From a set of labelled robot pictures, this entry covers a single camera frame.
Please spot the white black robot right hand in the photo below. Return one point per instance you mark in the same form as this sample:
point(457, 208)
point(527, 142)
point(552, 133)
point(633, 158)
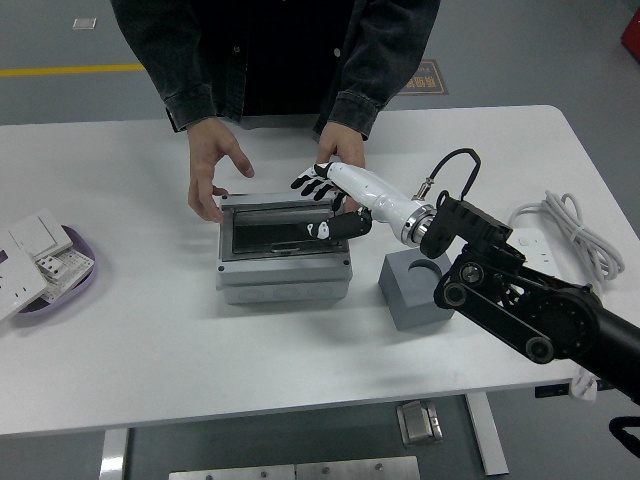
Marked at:
point(370, 190)

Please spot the person's right hand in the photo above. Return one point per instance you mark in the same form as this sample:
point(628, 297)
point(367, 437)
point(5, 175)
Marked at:
point(207, 160)

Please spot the person's left hand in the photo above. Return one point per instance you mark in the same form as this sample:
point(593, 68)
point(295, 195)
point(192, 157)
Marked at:
point(342, 147)

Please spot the grey junction box with lid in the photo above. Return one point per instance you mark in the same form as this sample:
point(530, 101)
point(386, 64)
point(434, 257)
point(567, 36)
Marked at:
point(280, 280)

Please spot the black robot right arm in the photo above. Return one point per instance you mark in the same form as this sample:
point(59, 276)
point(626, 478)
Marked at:
point(560, 315)

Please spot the person's left forearm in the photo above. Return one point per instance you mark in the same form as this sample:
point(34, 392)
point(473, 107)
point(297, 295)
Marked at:
point(380, 70)

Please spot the person's right forearm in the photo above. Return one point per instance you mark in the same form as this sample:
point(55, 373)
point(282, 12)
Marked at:
point(170, 65)

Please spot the grey cube with round hole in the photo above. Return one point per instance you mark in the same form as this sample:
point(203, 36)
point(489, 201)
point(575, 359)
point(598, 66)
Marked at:
point(405, 295)

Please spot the metal floor socket box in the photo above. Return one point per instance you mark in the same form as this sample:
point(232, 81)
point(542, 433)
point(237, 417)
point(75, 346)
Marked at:
point(417, 425)

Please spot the person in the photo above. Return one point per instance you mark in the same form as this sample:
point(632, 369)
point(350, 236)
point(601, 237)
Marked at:
point(280, 50)

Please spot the white power strip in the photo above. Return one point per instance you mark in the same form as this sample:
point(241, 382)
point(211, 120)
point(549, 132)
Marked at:
point(537, 245)

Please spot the white socket modules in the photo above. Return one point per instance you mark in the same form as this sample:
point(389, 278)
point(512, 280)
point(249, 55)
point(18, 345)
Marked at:
point(62, 270)

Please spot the small metal floor plate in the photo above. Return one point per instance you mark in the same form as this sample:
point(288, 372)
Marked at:
point(85, 23)

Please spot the purple tray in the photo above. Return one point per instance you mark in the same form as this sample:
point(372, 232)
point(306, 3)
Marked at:
point(80, 292)

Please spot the large white socket panel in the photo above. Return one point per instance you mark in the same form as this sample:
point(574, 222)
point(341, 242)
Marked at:
point(17, 285)

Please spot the black table controller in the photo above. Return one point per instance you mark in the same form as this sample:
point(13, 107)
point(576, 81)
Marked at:
point(550, 391)

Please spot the white table leg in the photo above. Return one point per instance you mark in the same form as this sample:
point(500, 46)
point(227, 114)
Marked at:
point(487, 435)
point(112, 455)

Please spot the red object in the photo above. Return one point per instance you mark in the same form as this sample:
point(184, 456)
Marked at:
point(632, 32)

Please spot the white switch plate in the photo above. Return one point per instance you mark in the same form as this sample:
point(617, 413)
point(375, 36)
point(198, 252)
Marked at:
point(37, 232)

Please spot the steel base plate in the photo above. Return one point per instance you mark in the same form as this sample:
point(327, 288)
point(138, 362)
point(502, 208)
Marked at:
point(300, 470)

